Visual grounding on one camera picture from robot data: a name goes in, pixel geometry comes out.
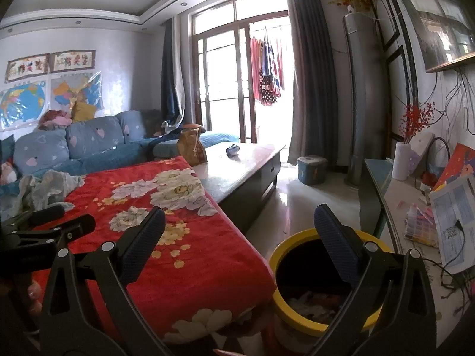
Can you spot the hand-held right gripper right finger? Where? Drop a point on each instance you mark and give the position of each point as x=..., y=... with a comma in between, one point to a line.
x=334, y=241

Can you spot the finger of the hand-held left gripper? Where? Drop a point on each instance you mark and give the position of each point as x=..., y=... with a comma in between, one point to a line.
x=44, y=214
x=76, y=228

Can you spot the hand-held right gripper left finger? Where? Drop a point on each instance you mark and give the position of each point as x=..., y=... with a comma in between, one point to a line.
x=143, y=244

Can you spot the yellow rimmed trash bin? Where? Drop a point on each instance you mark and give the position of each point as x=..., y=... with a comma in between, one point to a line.
x=315, y=328

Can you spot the person's left hand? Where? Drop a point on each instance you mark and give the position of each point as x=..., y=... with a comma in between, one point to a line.
x=35, y=296

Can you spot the light green crumpled cloth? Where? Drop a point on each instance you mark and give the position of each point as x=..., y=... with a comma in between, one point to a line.
x=55, y=185

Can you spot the stuffed toy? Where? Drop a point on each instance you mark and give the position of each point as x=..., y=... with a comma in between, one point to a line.
x=8, y=173

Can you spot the red floral blanket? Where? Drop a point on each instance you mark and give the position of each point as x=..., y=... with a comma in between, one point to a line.
x=207, y=259

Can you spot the television cabinet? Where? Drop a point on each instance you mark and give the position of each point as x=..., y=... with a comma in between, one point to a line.
x=386, y=193

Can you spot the round blue stool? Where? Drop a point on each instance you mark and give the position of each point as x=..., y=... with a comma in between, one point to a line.
x=311, y=170

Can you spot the teal pillow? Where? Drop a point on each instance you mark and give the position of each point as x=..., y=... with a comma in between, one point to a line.
x=6, y=148

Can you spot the colour swatch packet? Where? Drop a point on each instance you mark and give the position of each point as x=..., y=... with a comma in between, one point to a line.
x=419, y=228

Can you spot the blue patterned sofa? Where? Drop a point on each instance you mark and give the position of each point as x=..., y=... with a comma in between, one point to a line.
x=92, y=137

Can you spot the pink clothes pile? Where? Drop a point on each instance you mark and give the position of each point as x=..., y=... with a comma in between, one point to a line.
x=55, y=120

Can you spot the white vase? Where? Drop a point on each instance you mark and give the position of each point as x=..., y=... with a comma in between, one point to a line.
x=402, y=163

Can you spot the brown paper bag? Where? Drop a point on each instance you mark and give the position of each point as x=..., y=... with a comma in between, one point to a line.
x=191, y=148

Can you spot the yellow pillow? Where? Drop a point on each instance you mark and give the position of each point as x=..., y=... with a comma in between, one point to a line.
x=83, y=112

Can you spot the world map poster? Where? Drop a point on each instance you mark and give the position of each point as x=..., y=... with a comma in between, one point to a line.
x=22, y=100

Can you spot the dark wooden coffee table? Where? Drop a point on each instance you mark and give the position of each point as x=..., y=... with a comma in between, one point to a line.
x=241, y=170

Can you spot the printed paper sheet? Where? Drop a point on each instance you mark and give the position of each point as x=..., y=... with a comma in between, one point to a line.
x=449, y=207

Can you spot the country map poster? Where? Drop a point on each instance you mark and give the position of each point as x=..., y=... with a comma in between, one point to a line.
x=63, y=92

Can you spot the white leaning board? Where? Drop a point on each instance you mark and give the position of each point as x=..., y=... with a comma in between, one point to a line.
x=421, y=152

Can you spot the small blue object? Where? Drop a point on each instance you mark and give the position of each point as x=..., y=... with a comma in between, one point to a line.
x=232, y=151

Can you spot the grey standing air conditioner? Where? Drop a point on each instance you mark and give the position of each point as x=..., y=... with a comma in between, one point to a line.
x=362, y=100

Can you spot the black looped lamp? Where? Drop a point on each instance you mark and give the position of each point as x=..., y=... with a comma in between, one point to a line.
x=439, y=139

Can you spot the framed calligraphy picture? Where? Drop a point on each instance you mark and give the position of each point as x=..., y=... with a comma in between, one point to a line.
x=26, y=68
x=72, y=61

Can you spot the red book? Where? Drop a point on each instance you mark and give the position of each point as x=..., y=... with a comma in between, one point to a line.
x=460, y=163

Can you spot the dark blue curtain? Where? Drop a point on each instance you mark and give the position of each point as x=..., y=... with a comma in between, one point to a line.
x=169, y=81

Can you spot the grey curtain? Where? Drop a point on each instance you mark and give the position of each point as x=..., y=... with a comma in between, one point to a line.
x=311, y=74

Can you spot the hanging clothes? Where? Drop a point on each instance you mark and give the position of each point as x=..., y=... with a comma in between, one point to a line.
x=267, y=81

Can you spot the brown framed glass door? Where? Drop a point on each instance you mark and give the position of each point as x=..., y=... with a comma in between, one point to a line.
x=243, y=81

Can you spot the wall mounted television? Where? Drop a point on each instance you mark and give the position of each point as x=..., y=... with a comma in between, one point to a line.
x=441, y=26

